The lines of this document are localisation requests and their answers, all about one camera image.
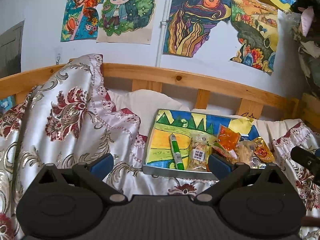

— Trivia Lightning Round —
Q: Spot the clear pastry bag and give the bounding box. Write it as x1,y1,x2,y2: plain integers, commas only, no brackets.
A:
235,140,261,168

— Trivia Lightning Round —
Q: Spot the orange translucent packet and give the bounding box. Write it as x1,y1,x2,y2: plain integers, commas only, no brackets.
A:
217,125,241,151

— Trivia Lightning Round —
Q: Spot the gold duck snack packet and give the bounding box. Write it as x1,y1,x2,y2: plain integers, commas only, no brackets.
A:
253,137,275,163

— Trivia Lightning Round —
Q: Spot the clear nut bar packet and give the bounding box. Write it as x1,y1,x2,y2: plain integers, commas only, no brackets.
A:
187,133,208,172

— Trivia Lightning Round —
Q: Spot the green white stick packet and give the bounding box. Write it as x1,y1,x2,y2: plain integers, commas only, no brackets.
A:
169,133,184,170

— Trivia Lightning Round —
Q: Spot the pink green white packet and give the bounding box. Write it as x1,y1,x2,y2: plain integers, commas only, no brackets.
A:
212,142,238,162

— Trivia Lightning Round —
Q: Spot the yellow snack bar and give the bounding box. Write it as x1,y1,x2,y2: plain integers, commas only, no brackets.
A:
206,144,212,172

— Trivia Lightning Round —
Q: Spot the metal tray with drawing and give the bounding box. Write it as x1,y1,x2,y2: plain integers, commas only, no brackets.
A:
143,109,266,180

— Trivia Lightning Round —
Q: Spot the white pillow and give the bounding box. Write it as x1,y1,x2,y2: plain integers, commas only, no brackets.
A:
108,89,302,146

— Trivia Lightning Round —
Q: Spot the landscape drawing poster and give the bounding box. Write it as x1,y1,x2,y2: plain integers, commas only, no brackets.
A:
231,0,278,73

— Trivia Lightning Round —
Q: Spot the girl drawing poster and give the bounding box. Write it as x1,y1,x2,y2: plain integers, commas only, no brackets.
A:
60,0,103,42

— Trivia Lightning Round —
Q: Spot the blond boy drawing poster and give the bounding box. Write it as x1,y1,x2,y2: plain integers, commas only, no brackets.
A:
97,0,157,45

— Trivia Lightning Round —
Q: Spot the swirly night drawing poster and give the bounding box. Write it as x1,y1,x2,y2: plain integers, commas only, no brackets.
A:
163,0,232,57

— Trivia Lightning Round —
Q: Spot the wooden bed rail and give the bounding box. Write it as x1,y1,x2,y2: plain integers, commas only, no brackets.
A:
1,63,319,132

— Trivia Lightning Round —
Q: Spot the grey wall panel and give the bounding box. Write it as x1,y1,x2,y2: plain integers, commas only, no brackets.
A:
0,21,24,78

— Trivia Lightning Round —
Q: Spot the white wall pipe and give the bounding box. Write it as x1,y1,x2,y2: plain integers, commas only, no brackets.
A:
155,0,172,67

